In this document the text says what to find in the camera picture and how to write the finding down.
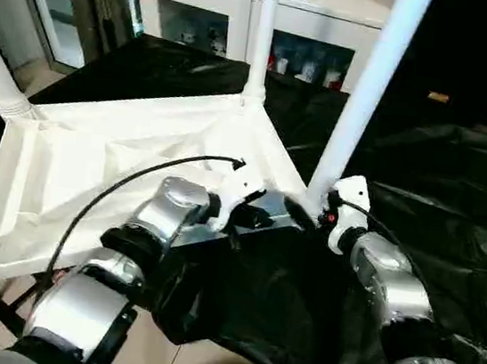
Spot white plastic table top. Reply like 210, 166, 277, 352
0, 61, 330, 342

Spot black mat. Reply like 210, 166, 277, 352
0, 14, 487, 364

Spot dark cabinet with gold label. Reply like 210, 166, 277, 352
372, 0, 487, 130

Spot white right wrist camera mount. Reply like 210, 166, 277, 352
321, 172, 376, 258

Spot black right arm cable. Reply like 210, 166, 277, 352
318, 191, 438, 284

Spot black metal table frame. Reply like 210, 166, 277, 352
0, 271, 48, 340

